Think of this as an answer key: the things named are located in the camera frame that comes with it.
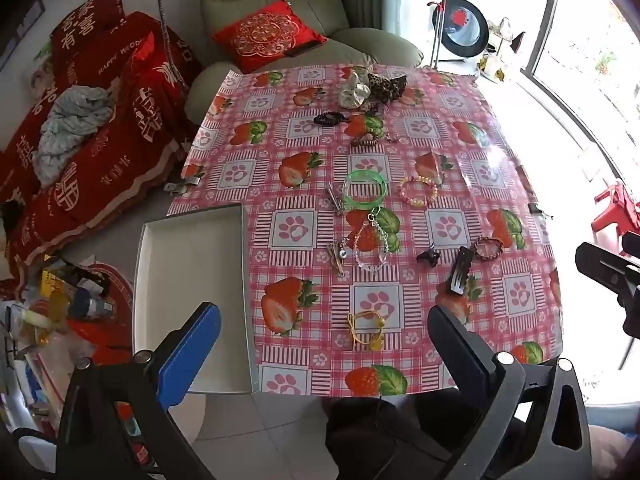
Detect small rack with bags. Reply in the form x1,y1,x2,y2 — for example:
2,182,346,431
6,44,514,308
477,17,526,83

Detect white scrunchie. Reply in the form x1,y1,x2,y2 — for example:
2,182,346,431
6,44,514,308
338,71,372,109

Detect thin patterned pole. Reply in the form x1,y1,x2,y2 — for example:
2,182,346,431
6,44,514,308
156,0,182,86

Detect pile of household clutter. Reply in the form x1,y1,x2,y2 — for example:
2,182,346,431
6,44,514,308
0,255,136,461

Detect green bangle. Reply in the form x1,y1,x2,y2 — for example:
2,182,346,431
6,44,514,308
344,170,389,209

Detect white shallow box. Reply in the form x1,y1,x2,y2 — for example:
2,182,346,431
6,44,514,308
132,203,259,395

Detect red-handled mop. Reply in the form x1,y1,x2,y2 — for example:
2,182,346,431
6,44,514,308
427,0,448,68

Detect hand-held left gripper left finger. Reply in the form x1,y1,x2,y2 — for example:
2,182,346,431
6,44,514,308
55,301,223,480

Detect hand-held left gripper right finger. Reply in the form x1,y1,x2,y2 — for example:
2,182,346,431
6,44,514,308
427,304,593,480

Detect long black hair clip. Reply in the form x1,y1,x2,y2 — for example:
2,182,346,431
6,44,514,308
447,246,476,295

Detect red plastic stool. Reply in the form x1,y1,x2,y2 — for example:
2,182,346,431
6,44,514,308
591,180,640,246

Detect white washing machine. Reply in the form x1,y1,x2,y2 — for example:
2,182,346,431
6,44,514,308
432,0,491,63

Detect clear crystal bead bracelet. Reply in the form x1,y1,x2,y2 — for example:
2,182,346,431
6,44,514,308
352,215,392,268

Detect yellow hair tie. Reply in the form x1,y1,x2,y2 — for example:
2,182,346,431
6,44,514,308
347,310,388,350

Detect silver metal hair clips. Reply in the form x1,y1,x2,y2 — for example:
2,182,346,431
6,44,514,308
325,183,346,216

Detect dark cloth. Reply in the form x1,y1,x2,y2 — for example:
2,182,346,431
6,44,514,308
322,395,483,480

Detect grey crumpled cloth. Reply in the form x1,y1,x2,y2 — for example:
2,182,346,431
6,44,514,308
32,85,116,188

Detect small brown bead bracelet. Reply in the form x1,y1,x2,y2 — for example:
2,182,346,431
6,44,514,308
472,236,504,261

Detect strawberry print pink tablecloth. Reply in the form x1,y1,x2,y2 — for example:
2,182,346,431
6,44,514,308
167,64,563,401

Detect red printed pillow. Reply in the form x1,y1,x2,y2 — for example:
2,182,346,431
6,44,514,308
50,0,126,78

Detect pink bead bracelet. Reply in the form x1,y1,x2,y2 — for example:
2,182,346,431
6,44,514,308
397,175,440,207

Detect red embroidered cushion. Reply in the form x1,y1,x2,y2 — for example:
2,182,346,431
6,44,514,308
212,0,328,75

